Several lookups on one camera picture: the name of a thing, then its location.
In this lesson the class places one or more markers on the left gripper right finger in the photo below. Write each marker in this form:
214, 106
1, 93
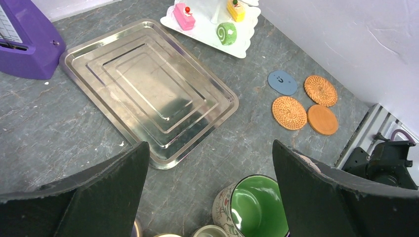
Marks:
323, 201

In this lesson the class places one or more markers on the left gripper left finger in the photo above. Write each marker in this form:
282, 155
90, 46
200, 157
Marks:
101, 201

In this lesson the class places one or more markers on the green swirl roll cake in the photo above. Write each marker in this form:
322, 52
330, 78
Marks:
227, 33

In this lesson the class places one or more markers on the pink cake piece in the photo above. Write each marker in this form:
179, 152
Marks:
184, 16

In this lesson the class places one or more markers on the yellow rectangular cake bar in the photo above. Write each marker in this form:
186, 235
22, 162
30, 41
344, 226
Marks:
236, 10

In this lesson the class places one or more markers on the pink mug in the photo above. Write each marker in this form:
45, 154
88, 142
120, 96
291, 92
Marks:
136, 229

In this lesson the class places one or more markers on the green interior mushroom mug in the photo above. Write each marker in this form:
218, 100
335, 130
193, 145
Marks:
251, 207

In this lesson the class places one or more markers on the orange round coaster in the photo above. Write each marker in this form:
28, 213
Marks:
322, 120

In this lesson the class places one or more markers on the woven brown coaster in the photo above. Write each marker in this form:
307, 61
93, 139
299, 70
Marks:
289, 113

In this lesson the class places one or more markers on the small grey-green mug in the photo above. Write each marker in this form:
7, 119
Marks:
210, 231

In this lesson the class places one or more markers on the woven coaster far right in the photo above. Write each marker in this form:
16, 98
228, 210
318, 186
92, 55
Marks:
320, 90

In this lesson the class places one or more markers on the steel serving tray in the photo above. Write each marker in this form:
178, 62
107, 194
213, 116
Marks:
151, 89

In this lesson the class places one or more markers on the blue smiley coaster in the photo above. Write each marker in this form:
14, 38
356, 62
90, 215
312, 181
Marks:
282, 82

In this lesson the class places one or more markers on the purple metronome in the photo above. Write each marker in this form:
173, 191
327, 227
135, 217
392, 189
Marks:
30, 45

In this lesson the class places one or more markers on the white three-tier cake stand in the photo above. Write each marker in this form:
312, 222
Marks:
208, 15

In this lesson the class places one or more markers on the cream yellow-handled mug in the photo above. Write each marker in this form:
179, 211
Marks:
167, 235

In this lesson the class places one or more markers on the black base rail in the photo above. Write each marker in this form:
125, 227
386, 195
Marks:
388, 164

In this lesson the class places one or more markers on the white cable duct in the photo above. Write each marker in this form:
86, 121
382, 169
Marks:
377, 120

